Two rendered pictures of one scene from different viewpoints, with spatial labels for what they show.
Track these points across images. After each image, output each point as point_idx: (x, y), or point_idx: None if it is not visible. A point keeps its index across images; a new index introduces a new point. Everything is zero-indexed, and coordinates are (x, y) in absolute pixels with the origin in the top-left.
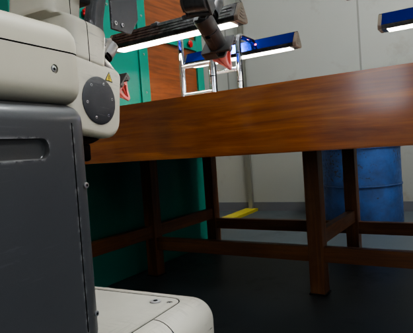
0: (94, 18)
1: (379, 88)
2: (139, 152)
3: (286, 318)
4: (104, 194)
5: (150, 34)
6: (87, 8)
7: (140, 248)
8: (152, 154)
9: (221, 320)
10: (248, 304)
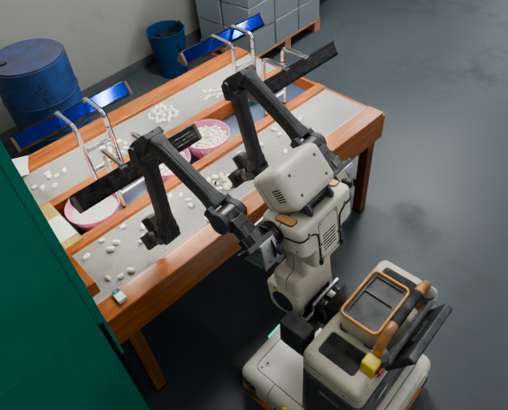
0: (172, 215)
1: None
2: (217, 263)
3: (236, 262)
4: None
5: (129, 178)
6: (164, 211)
7: None
8: (226, 257)
9: (222, 291)
10: None
